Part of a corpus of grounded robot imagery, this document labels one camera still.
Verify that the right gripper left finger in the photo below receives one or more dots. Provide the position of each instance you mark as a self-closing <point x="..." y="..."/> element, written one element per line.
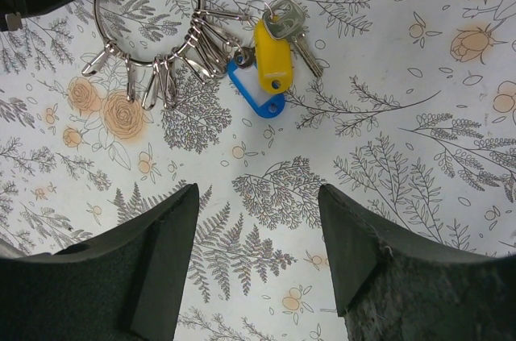
<point x="124" y="284"/>

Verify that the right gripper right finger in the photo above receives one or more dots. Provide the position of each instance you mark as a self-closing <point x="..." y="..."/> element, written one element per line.
<point x="392" y="284"/>

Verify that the key with yellow tag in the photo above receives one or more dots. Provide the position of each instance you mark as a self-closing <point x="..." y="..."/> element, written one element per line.
<point x="276" y="35"/>

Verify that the key with blue tag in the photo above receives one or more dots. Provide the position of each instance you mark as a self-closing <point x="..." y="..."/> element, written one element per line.
<point x="243" y="73"/>

